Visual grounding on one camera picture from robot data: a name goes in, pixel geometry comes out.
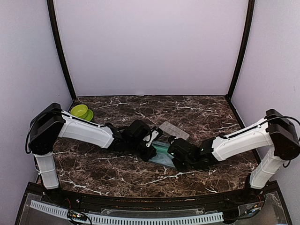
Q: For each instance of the white cable duct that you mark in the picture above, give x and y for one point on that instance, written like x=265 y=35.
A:
x=97 y=219

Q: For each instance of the dark grey glasses case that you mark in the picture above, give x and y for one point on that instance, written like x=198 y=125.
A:
x=157 y=144

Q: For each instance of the green bowl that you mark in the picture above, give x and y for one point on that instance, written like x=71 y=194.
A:
x=83 y=112

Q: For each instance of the light grey glasses case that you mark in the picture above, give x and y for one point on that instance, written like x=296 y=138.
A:
x=172 y=130

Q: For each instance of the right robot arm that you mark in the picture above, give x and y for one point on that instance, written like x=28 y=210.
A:
x=274 y=130

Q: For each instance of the blue cleaning cloth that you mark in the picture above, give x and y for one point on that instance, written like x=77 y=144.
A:
x=163 y=158

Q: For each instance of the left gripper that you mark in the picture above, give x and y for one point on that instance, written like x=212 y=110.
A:
x=152 y=153

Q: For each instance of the right black frame post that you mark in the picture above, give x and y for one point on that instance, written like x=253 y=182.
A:
x=242 y=50

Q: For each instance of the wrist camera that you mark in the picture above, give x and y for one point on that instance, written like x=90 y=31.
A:
x=153 y=135
x=171 y=139

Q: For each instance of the left black frame post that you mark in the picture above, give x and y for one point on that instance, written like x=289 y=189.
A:
x=59 y=48

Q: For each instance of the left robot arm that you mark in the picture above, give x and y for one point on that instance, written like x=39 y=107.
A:
x=53 y=123

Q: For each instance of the black front rail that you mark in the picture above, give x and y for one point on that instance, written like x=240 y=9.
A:
x=87 y=202

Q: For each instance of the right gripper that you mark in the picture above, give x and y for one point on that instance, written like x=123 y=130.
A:
x=179 y=167

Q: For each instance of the black frame post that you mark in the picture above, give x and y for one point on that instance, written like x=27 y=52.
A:
x=242 y=50
x=59 y=48

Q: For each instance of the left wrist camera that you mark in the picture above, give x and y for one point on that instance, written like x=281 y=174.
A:
x=153 y=135

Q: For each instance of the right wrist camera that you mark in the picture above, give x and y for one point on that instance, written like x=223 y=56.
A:
x=171 y=139

